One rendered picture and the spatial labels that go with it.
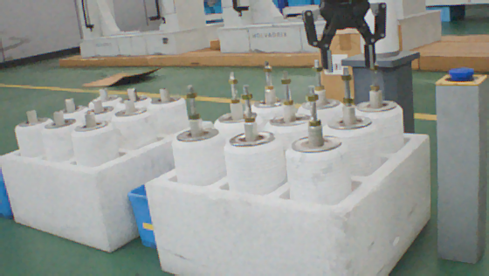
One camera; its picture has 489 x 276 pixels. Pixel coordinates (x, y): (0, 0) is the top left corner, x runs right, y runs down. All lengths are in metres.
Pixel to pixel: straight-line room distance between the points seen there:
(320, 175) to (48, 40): 7.00
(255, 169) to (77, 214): 0.49
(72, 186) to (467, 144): 0.78
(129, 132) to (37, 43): 6.40
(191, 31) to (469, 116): 3.63
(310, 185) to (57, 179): 0.62
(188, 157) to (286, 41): 2.55
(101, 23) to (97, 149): 4.35
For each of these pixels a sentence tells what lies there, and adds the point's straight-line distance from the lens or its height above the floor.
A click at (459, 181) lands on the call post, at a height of 0.15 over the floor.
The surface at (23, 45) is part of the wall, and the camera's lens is 7.47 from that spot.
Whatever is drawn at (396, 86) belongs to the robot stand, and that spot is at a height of 0.23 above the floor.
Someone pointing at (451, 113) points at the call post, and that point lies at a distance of 0.87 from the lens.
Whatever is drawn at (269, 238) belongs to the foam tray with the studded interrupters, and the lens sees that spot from 0.80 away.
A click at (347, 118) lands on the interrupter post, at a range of 0.88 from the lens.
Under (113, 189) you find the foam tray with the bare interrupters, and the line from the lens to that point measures 1.11.
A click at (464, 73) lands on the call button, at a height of 0.33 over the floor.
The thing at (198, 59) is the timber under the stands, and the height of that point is 0.05.
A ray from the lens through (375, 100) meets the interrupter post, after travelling 0.98.
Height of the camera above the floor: 0.48
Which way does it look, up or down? 15 degrees down
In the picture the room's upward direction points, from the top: 7 degrees counter-clockwise
